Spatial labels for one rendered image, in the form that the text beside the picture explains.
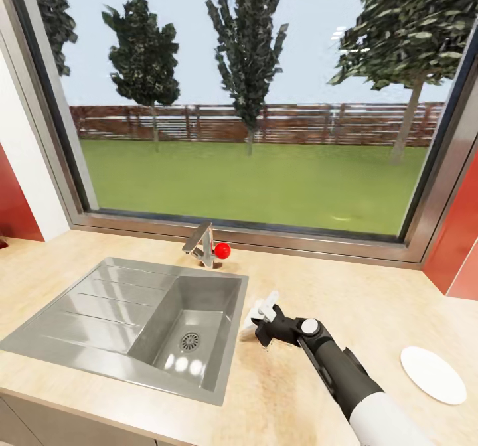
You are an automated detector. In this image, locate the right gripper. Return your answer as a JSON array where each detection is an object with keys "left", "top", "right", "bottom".
[{"left": 250, "top": 304, "right": 287, "bottom": 347}]

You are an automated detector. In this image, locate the paper coffee filter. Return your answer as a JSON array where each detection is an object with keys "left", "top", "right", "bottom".
[{"left": 237, "top": 297, "right": 265, "bottom": 334}]

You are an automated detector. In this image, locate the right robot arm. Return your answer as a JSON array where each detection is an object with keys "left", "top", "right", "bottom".
[{"left": 250, "top": 289, "right": 435, "bottom": 446}]

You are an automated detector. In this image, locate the saucer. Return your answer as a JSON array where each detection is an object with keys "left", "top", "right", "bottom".
[{"left": 400, "top": 346, "right": 467, "bottom": 404}]

